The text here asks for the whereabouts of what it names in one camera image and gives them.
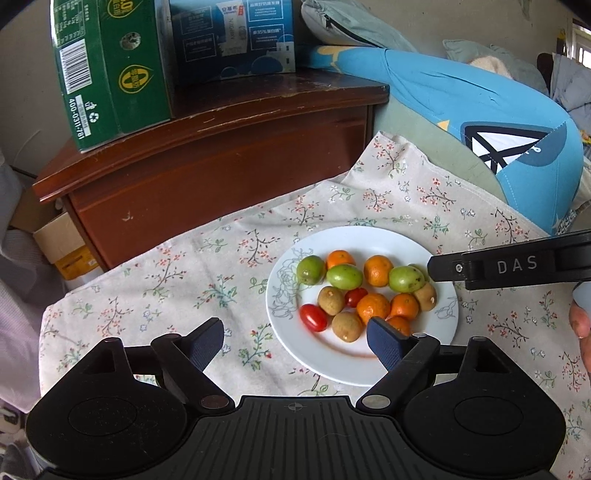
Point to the red cherry tomato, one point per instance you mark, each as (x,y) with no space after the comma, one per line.
(356,297)
(314,317)

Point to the green carton box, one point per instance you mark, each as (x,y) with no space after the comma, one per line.
(115,69)

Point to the person's right hand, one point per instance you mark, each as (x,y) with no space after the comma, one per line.
(581,319)

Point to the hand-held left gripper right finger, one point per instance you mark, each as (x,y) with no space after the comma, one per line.
(385,346)

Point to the open cardboard box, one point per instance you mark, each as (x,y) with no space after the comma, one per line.
(60,244)

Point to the grey-green pillow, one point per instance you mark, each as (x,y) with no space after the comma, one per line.
(351,23)

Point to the green jujube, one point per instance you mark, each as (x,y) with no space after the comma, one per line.
(419,267)
(310,270)
(344,276)
(406,278)

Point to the green bed sheet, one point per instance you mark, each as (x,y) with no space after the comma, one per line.
(415,138)

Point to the floral tablecloth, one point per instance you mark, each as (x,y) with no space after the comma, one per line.
(184,286)

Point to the dark wooden cabinet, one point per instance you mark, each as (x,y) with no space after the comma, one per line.
(207,175)

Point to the lilac cloth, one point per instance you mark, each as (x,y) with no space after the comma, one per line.
(18,332)

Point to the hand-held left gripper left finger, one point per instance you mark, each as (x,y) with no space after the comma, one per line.
(205,344)

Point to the small orange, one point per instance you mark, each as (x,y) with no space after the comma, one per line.
(405,305)
(340,258)
(378,270)
(373,308)
(399,326)

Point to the brown kiwi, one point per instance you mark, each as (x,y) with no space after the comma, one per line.
(331,300)
(347,326)
(425,296)

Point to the blue plush pillow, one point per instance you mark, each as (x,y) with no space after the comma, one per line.
(461,101)

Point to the dark blue carton box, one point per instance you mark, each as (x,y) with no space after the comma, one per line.
(231,37)

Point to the white oval plate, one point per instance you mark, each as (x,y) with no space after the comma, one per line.
(323,356)

